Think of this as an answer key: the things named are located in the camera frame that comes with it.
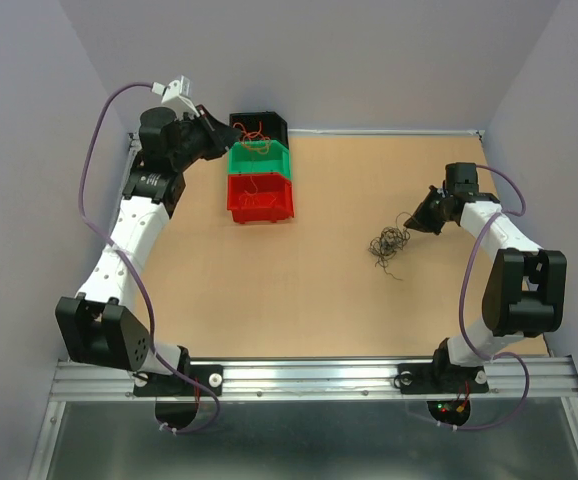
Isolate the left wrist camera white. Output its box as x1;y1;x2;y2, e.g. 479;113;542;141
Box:
151;75;196;115

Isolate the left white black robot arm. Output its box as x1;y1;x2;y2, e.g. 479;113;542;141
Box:
55;105;240;394

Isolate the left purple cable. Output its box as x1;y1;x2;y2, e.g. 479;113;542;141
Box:
78;82;222;435

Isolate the orange cable in red bin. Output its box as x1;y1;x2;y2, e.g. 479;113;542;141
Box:
237;174;278;211

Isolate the green plastic bin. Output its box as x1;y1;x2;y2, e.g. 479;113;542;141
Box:
228;140;292;180

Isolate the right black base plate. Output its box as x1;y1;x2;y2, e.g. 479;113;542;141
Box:
393;362;489;395

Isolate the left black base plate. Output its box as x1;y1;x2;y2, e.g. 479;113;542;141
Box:
133;364;224;398

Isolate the black plastic bin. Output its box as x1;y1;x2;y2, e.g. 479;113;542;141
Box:
229;111;289;147

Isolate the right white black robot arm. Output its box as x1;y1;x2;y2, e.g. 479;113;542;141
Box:
405;162;567;390

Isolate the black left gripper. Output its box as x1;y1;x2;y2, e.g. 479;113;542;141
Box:
171;104;242;171

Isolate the orange cable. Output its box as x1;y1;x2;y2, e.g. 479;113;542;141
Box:
232;119;273;154
237;174;278;211

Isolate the aluminium frame rail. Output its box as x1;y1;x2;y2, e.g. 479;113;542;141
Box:
48;355;578;402

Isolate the red plastic bin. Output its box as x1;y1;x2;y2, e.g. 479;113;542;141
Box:
227;173;295;224

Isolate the black grey cable bundle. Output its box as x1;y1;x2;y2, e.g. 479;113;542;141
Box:
367;212;413;284

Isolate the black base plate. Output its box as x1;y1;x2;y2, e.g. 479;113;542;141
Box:
393;362;489;395
133;364;224;398

